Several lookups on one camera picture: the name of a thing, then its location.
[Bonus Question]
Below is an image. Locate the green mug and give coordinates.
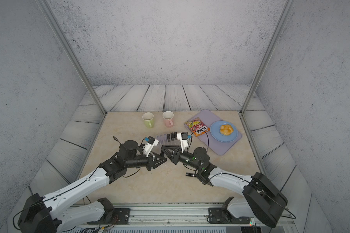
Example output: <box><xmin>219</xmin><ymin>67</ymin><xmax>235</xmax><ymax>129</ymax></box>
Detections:
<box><xmin>142</xmin><ymin>112</ymin><xmax>155</xmax><ymax>129</ymax></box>

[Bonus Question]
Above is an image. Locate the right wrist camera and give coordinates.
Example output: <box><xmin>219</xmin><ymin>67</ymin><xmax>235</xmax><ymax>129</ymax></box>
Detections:
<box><xmin>177</xmin><ymin>132</ymin><xmax>192</xmax><ymax>152</ymax></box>

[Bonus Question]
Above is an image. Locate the aluminium rail front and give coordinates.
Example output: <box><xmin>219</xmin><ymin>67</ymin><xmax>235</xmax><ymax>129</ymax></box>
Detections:
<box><xmin>40</xmin><ymin>203</ymin><xmax>298</xmax><ymax>233</ymax></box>

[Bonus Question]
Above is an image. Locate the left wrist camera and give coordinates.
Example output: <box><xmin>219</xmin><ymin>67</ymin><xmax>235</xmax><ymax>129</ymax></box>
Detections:
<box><xmin>143</xmin><ymin>136</ymin><xmax>159</xmax><ymax>157</ymax></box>

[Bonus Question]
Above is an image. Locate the clear acrylic lipstick organizer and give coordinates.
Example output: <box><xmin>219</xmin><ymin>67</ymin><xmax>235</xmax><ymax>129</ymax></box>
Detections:
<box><xmin>152</xmin><ymin>132</ymin><xmax>180</xmax><ymax>154</ymax></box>

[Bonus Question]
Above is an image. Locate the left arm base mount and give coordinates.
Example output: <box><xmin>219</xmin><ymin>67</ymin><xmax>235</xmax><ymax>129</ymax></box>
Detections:
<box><xmin>97</xmin><ymin>198</ymin><xmax>131</xmax><ymax>225</ymax></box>

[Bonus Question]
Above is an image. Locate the right aluminium frame post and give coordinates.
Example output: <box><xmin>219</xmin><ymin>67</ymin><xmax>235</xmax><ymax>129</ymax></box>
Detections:
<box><xmin>240</xmin><ymin>0</ymin><xmax>295</xmax><ymax>115</ymax></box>

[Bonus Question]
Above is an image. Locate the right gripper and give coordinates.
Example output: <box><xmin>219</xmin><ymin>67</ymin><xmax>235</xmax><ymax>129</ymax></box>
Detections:
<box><xmin>162</xmin><ymin>146</ymin><xmax>203</xmax><ymax>172</ymax></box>

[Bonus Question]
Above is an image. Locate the pink mug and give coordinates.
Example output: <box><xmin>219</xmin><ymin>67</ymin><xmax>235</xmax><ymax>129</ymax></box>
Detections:
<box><xmin>162</xmin><ymin>111</ymin><xmax>174</xmax><ymax>128</ymax></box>

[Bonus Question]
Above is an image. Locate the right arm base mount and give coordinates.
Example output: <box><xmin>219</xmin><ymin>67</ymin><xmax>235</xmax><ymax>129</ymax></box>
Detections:
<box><xmin>207</xmin><ymin>197</ymin><xmax>251</xmax><ymax>224</ymax></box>

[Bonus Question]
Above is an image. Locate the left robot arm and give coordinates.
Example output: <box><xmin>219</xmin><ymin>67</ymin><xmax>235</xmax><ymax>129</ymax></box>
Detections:
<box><xmin>12</xmin><ymin>136</ymin><xmax>167</xmax><ymax>233</ymax></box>

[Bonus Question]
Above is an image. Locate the candy bag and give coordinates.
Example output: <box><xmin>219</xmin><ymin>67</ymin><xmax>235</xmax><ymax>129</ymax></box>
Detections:
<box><xmin>185</xmin><ymin>117</ymin><xmax>210</xmax><ymax>137</ymax></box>

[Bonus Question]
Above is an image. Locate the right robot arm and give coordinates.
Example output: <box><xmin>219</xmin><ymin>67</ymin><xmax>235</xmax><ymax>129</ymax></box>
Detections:
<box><xmin>161</xmin><ymin>146</ymin><xmax>288</xmax><ymax>228</ymax></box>

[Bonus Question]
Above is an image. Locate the left aluminium frame post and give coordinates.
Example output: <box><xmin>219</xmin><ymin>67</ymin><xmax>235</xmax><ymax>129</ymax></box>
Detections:
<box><xmin>36</xmin><ymin>0</ymin><xmax>107</xmax><ymax>117</ymax></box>

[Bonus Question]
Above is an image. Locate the bread roll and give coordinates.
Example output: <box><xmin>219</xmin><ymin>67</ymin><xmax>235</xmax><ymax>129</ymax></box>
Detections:
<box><xmin>219</xmin><ymin>124</ymin><xmax>234</xmax><ymax>136</ymax></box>

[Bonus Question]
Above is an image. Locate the aluminium frame post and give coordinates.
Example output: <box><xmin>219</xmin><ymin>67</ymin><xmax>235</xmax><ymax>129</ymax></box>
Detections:
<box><xmin>240</xmin><ymin>0</ymin><xmax>295</xmax><ymax>115</ymax></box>
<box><xmin>36</xmin><ymin>0</ymin><xmax>107</xmax><ymax>117</ymax></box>

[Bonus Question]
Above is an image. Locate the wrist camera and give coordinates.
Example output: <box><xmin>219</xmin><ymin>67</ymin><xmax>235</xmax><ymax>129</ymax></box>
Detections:
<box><xmin>143</xmin><ymin>136</ymin><xmax>159</xmax><ymax>157</ymax></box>
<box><xmin>177</xmin><ymin>132</ymin><xmax>192</xmax><ymax>152</ymax></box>

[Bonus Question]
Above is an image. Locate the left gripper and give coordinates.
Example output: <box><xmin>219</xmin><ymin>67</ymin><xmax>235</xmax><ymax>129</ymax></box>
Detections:
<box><xmin>124</xmin><ymin>151</ymin><xmax>167</xmax><ymax>171</ymax></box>

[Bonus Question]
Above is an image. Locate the blue plate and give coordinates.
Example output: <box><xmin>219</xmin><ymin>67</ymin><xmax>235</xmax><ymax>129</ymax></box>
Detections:
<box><xmin>210</xmin><ymin>120</ymin><xmax>239</xmax><ymax>143</ymax></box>

